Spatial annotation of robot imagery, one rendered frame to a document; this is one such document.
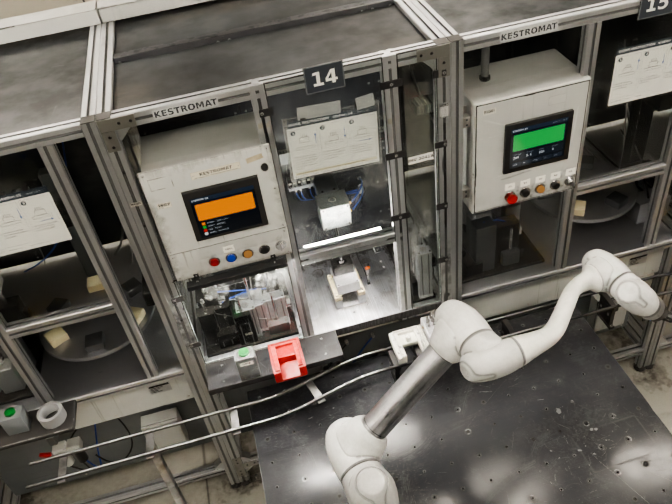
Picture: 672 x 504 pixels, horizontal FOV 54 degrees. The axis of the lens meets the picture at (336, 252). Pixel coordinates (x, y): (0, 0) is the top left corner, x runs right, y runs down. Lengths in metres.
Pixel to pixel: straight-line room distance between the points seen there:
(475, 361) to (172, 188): 1.09
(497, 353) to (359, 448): 0.60
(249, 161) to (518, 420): 1.43
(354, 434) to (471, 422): 0.55
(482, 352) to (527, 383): 0.76
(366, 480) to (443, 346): 0.50
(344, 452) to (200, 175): 1.05
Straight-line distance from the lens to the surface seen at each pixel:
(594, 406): 2.82
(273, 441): 2.74
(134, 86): 2.28
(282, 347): 2.66
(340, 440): 2.41
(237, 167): 2.17
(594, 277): 2.41
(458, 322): 2.18
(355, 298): 2.84
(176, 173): 2.16
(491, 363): 2.11
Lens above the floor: 2.92
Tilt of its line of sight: 41 degrees down
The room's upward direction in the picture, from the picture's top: 9 degrees counter-clockwise
